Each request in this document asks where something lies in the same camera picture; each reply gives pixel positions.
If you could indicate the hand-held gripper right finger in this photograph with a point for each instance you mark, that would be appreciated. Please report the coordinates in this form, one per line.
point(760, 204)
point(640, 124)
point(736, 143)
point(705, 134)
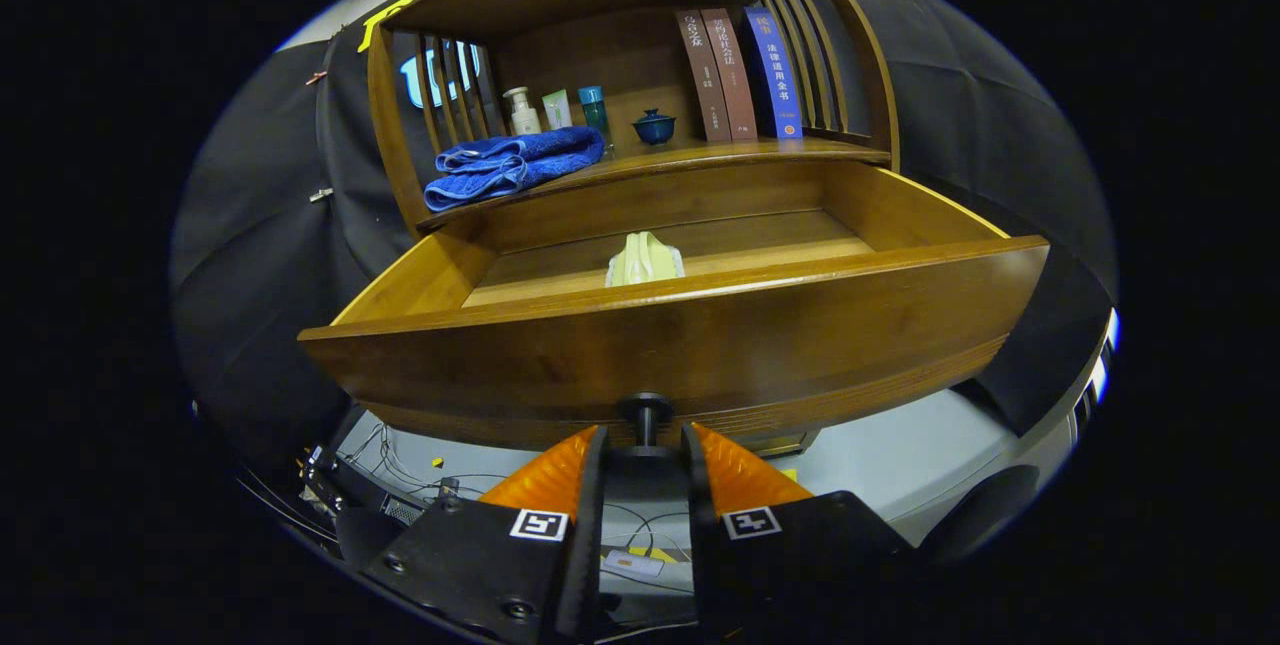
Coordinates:
point(780, 555)

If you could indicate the dark blue lidded teacup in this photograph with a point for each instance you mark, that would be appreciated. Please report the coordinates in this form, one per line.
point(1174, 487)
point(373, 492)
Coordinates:
point(654, 130)

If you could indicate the dark brown book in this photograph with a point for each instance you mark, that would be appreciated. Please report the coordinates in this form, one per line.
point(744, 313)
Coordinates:
point(703, 75)

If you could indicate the white pump bottle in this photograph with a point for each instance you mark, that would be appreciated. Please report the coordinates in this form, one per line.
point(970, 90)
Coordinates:
point(524, 115)

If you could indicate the blue book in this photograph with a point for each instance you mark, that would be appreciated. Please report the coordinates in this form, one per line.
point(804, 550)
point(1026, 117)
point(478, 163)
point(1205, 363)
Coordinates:
point(775, 75)

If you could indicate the brown wooden cabinet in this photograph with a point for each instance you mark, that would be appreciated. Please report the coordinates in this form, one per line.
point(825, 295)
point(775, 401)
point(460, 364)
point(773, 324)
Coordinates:
point(600, 55)

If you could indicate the white and green tube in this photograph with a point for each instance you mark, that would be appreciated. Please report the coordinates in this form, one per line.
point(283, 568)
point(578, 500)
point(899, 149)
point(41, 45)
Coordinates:
point(557, 112)

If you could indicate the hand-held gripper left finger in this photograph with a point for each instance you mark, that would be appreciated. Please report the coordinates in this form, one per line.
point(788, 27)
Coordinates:
point(500, 565)

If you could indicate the wooden countertop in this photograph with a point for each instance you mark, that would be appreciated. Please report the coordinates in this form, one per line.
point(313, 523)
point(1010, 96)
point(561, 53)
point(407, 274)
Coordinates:
point(700, 157)

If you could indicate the reddish brown book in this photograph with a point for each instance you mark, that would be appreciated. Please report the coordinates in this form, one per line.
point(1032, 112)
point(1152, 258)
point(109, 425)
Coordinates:
point(730, 75)

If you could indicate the teal bottle with blue cap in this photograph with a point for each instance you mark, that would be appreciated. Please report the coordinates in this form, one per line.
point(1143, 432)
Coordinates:
point(594, 110)

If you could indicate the white card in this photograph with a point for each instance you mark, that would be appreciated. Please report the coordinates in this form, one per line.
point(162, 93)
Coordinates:
point(633, 563)

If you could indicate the wooden drawer with black knob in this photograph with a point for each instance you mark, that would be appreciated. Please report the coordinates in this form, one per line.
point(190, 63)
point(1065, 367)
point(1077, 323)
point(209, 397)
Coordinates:
point(700, 355)

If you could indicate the folded blue towel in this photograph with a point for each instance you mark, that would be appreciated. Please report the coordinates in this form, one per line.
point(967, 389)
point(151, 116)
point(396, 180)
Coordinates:
point(510, 170)

